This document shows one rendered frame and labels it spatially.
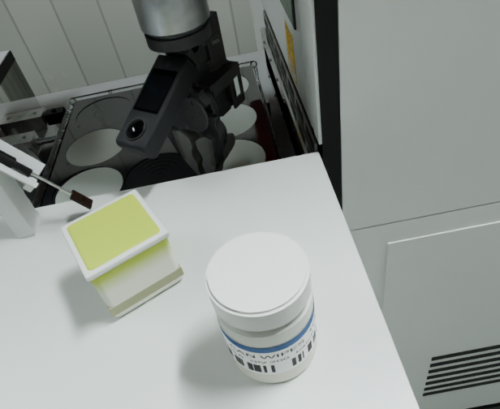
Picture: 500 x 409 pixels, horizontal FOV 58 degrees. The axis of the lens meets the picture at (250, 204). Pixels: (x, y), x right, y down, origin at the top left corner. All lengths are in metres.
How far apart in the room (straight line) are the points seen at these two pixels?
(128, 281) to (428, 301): 0.57
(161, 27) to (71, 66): 2.30
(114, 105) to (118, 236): 0.51
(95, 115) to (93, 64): 1.88
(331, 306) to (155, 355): 0.15
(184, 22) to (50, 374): 0.34
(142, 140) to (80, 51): 2.26
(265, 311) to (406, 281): 0.51
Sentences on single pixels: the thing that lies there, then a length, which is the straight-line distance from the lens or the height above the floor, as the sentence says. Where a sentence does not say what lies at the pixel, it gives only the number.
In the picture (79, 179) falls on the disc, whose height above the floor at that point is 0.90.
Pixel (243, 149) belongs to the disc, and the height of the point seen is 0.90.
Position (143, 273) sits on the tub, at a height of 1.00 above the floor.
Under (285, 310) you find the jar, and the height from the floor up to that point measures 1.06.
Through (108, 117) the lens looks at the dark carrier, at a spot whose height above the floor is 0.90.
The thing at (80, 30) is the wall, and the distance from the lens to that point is 2.68.
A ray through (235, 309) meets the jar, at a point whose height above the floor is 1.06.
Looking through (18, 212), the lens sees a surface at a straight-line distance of 0.54.
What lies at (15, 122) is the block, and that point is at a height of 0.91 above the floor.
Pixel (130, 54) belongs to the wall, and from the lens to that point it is 2.70.
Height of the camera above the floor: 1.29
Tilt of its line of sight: 43 degrees down
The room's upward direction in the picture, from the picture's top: 12 degrees counter-clockwise
